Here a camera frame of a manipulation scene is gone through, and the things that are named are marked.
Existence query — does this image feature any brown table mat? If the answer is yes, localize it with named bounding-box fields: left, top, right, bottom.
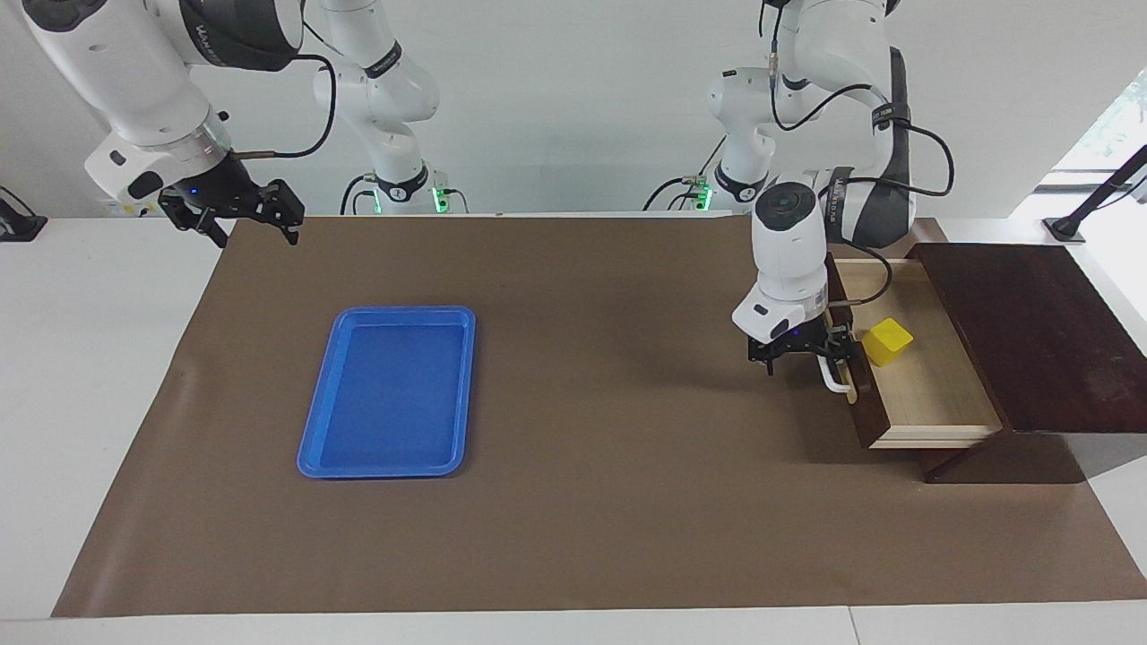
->
left=51, top=214, right=1147, bottom=620

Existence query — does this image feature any black camera stand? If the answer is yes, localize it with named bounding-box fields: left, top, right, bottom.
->
left=1043, top=143, right=1147, bottom=245

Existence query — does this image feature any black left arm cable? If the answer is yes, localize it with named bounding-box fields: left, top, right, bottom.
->
left=760, top=0, right=956, bottom=307

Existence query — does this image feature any wooden drawer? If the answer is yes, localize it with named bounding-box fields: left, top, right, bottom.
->
left=824, top=254, right=1005, bottom=452

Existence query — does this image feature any white drawer handle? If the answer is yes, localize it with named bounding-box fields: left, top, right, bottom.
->
left=819, top=354, right=855, bottom=396

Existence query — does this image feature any yellow cube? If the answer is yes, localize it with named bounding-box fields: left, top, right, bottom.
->
left=861, top=317, right=916, bottom=369

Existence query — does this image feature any black desk device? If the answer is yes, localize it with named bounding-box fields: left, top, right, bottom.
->
left=0, top=185, right=48, bottom=244

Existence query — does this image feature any dark wooden cabinet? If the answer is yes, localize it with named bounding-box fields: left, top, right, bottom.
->
left=903, top=241, right=1147, bottom=486

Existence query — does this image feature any black base cable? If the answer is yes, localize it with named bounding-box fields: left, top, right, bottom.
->
left=642, top=134, right=729, bottom=213
left=338, top=172, right=375, bottom=217

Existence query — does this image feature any light wooden handle backing strip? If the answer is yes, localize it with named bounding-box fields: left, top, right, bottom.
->
left=847, top=340, right=874, bottom=406

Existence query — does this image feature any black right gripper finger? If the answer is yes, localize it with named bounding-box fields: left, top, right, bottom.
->
left=160, top=192, right=230, bottom=250
left=255, top=179, right=306, bottom=247

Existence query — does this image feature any blue plastic tray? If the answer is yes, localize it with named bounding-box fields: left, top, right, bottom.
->
left=296, top=305, right=478, bottom=481

